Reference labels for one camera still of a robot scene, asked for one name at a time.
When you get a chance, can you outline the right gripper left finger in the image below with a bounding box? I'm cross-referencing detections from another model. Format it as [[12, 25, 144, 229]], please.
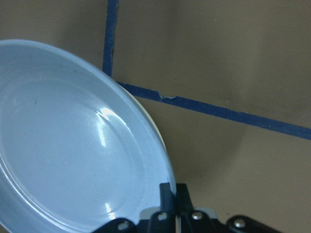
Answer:
[[94, 183, 176, 233]]

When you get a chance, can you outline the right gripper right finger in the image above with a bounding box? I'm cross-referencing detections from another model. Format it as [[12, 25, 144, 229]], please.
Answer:
[[176, 183, 279, 233]]

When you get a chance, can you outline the blue plate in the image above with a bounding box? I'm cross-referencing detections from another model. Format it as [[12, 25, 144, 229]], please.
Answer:
[[0, 40, 176, 233]]

